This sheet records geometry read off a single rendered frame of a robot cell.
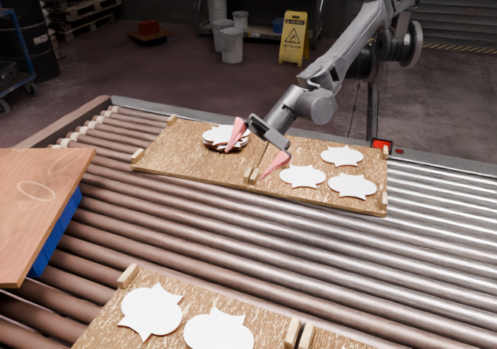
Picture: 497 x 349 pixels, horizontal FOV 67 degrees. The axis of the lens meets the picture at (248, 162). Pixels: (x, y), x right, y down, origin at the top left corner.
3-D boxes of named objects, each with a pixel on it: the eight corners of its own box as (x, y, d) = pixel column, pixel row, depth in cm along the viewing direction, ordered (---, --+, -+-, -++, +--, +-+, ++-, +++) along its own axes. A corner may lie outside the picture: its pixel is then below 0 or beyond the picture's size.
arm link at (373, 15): (377, 21, 110) (368, -15, 104) (397, 18, 106) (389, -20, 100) (310, 110, 87) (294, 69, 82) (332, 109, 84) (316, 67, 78)
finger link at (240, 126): (240, 163, 78) (269, 128, 79) (214, 143, 79) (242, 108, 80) (244, 168, 85) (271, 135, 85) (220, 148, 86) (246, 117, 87)
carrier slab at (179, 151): (174, 121, 155) (174, 117, 154) (272, 135, 145) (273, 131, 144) (130, 169, 127) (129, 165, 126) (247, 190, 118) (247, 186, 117)
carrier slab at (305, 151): (274, 136, 145) (274, 132, 144) (386, 154, 135) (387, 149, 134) (247, 191, 117) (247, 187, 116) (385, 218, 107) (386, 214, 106)
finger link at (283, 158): (267, 184, 77) (296, 148, 77) (240, 163, 78) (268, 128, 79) (268, 187, 84) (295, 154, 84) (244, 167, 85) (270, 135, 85)
